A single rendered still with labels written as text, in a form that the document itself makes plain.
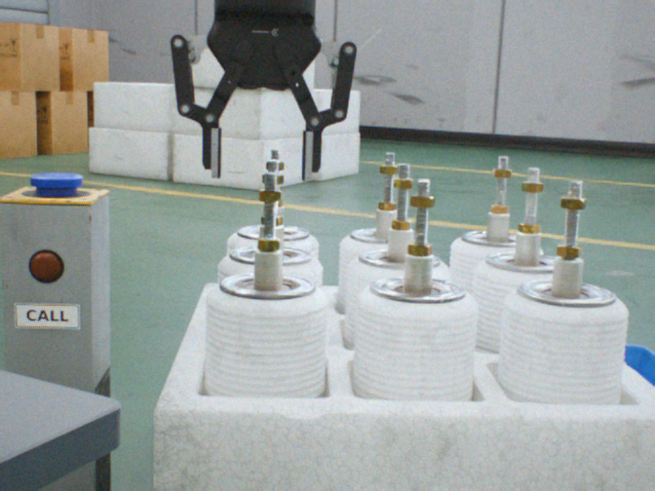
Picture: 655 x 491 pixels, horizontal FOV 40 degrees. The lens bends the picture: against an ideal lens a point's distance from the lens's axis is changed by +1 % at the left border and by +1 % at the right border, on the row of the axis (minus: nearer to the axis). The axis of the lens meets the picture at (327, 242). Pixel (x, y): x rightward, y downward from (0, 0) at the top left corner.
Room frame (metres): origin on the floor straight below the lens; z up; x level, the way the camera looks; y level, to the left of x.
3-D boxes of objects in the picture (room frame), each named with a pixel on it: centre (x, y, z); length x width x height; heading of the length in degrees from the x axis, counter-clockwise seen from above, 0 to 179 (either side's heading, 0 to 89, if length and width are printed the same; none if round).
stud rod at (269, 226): (0.68, 0.05, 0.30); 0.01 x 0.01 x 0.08; 61
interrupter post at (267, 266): (0.68, 0.05, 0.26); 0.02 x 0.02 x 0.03
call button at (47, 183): (0.71, 0.22, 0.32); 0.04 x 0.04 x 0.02
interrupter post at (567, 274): (0.69, -0.19, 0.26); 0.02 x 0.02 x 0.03
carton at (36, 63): (4.24, 1.48, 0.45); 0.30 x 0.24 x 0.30; 64
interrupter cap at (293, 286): (0.68, 0.05, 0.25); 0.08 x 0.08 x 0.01
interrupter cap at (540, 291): (0.69, -0.19, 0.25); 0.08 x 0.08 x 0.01
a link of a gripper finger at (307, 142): (0.68, 0.02, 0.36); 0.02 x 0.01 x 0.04; 5
